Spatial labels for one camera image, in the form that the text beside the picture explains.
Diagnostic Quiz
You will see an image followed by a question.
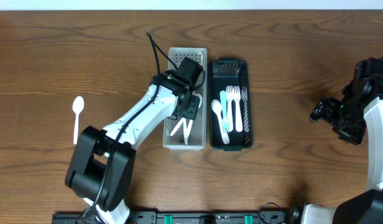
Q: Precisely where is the white plastic spoon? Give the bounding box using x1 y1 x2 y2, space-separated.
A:
72 96 85 144
211 100 229 144
183 92 202 145

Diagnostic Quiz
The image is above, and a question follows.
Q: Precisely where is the mint green plastic fork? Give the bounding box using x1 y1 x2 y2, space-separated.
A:
219 90 229 133

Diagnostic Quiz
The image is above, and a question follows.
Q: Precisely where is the white plastic fork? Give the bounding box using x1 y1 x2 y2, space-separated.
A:
226 85 233 132
233 86 243 132

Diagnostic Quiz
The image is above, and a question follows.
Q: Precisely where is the black plastic basket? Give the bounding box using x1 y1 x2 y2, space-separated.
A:
208 58 254 151

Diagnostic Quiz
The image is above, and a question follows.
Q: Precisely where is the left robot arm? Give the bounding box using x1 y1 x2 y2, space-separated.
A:
65 57 204 223

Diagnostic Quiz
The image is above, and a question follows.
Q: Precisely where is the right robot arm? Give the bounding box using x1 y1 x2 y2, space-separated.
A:
299 57 383 224

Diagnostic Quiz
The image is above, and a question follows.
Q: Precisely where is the clear plastic basket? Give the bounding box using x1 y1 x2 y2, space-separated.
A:
163 47 208 151

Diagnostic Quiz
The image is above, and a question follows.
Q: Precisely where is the left black cable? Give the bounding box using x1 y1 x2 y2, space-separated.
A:
82 29 180 224

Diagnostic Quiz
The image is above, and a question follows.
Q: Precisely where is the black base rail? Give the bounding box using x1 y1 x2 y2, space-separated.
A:
52 202 303 224

